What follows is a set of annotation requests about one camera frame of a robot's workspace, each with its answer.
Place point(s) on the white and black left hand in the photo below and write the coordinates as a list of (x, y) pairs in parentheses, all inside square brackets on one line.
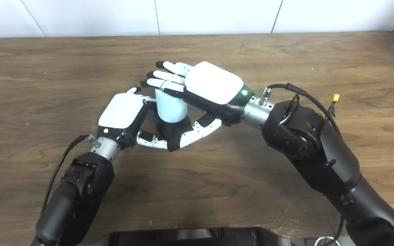
[(121, 111)]

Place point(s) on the black flared nozzle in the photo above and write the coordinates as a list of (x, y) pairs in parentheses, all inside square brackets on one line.
[(171, 131)]

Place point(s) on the black robot torso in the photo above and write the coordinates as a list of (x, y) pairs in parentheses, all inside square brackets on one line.
[(197, 237)]

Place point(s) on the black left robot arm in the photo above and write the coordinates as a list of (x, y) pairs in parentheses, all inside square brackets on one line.
[(77, 194)]

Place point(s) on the white and black right hand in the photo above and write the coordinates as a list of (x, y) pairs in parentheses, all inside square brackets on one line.
[(214, 82)]

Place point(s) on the small yellow connector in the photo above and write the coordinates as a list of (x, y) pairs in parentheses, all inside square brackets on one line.
[(336, 97)]

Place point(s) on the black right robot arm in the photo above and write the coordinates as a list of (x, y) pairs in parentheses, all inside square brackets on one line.
[(316, 153)]

